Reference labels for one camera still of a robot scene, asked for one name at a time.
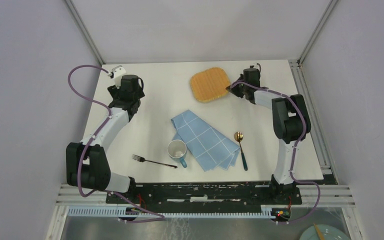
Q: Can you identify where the wooden chopstick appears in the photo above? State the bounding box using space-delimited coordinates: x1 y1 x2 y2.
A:
313 223 325 240

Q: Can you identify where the gold spoon teal handle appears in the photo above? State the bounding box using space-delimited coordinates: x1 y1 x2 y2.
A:
234 131 248 171

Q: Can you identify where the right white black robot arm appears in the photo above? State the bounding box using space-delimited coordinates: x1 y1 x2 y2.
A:
226 65 311 204

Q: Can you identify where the black metal fork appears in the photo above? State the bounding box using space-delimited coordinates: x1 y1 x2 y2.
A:
132 154 178 169

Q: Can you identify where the light blue cable duct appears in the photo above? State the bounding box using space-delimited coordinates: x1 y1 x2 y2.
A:
67 206 275 220

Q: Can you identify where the white blue mug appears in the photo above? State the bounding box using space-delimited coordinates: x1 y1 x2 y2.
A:
167 139 188 168

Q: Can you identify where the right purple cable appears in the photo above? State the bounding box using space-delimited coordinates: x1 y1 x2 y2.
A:
230 81 321 225

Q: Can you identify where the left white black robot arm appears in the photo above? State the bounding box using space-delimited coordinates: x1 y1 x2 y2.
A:
66 74 145 204

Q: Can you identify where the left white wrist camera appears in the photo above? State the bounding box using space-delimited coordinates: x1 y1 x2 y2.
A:
107 65 127 80

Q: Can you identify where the green plate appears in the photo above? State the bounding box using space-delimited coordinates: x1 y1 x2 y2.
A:
299 224 351 240

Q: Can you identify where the blue checked cloth napkin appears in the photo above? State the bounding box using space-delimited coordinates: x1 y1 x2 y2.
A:
170 110 240 172

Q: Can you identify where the woven bamboo placemat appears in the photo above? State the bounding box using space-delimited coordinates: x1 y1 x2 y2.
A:
189 67 231 103

